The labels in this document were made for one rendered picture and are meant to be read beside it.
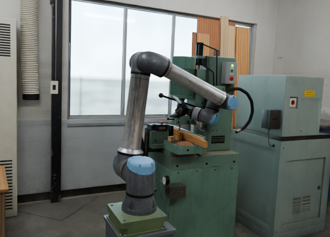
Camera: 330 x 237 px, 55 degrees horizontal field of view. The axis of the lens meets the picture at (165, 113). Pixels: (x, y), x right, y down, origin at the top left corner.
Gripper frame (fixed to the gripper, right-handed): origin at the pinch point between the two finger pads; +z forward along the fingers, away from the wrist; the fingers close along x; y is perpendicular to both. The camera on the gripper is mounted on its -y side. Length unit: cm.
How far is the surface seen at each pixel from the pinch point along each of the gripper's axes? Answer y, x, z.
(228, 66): -23, -41, -26
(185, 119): -21.6, 5.6, -7.0
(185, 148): 3.1, 24.4, -22.3
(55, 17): -23, -52, 155
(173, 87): -8.7, -14.2, 5.2
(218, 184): -34, 44, -42
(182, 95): -10.2, -10.3, -3.6
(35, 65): -14, -1, 152
